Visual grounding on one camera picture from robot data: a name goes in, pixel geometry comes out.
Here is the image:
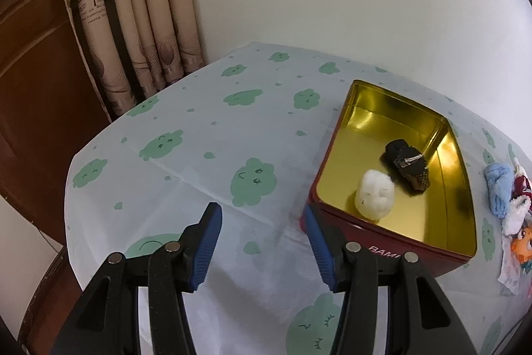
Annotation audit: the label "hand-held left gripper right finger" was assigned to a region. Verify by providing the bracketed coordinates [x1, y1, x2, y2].
[303, 205, 478, 355]

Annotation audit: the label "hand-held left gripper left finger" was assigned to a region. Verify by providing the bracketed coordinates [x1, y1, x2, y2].
[50, 202, 223, 355]

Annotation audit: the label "red tin box gold inside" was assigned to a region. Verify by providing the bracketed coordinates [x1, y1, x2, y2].
[300, 79, 477, 278]

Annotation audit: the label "white sock with paw print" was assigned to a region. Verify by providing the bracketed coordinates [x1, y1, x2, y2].
[504, 195, 532, 234]

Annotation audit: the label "white soft plush ball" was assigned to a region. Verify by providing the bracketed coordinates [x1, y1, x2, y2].
[354, 169, 395, 222]

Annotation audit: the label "black folded sock bundle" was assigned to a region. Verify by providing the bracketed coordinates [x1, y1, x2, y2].
[380, 139, 431, 195]

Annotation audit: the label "white tablecloth green cloud print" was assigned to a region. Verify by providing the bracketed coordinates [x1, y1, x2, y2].
[64, 42, 532, 355]

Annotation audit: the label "brown wooden furniture piece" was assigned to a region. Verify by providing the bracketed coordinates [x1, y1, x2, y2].
[17, 246, 86, 355]

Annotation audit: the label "light blue fluffy towel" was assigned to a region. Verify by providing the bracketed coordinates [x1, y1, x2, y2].
[485, 163, 513, 219]

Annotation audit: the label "orange cartoon printed cloth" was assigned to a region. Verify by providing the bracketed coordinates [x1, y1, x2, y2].
[510, 223, 532, 265]

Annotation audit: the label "red and white cloth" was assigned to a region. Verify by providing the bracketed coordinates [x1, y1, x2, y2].
[512, 157, 532, 201]

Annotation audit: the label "brown wooden door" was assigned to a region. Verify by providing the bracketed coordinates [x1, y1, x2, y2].
[0, 0, 114, 245]

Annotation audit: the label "beige leaf printed curtain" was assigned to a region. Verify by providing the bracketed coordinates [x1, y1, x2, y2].
[57, 0, 208, 119]

